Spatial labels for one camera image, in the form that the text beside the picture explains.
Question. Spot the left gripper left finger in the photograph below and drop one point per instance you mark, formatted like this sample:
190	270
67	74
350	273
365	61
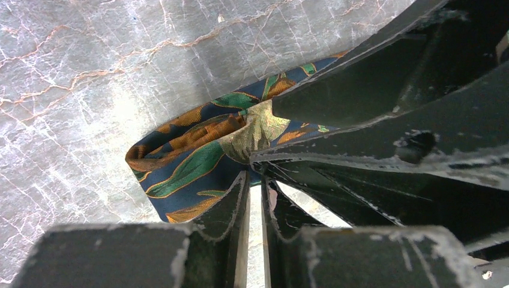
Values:
219	245

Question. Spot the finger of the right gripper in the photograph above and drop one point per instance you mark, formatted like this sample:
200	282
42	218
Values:
443	164
365	83

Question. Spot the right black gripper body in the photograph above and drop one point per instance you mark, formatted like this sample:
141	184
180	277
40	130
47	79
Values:
461	39

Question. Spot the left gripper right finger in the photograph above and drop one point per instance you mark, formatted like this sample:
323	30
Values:
290	258

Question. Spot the orange blue floral tie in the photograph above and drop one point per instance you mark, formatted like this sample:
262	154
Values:
187	164

